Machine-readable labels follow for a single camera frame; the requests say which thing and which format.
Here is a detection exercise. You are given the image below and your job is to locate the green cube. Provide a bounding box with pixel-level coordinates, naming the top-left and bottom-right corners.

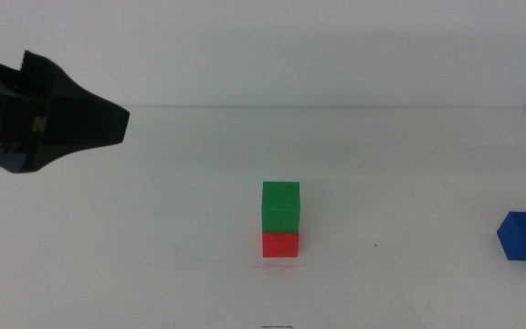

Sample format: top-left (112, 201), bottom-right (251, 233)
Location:
top-left (261, 180), bottom-right (301, 235)

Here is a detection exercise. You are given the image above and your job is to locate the red cube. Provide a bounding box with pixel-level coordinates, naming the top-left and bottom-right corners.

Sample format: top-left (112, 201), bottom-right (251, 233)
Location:
top-left (261, 231), bottom-right (300, 259)

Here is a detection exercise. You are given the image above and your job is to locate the blue cube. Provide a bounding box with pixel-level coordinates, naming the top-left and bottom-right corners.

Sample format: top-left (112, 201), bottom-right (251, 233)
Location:
top-left (496, 210), bottom-right (526, 262)

